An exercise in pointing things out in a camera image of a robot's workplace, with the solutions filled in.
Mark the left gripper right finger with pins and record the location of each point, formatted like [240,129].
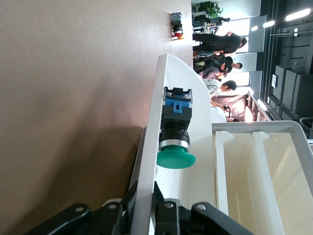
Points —
[176,220]

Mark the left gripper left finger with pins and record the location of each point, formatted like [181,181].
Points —
[97,220]

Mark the green mushroom push button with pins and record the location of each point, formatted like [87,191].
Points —
[176,159]

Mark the white plastic tray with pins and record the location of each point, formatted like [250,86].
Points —
[185,98]

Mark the yellow mushroom push button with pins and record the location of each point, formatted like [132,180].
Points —
[181,37]

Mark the red mushroom push button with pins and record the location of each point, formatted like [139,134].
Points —
[176,24]

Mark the black draped work table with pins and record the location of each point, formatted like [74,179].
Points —
[234,105]

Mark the person in white shirt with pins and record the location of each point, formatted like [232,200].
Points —
[212,85]

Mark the seated person black t-shirt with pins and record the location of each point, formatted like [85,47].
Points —
[228,64]

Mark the person in black bending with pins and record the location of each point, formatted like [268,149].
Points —
[217,41]

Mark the green potted plant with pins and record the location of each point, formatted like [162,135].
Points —
[211,9]

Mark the long ceiling light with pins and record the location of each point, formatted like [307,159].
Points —
[297,14]

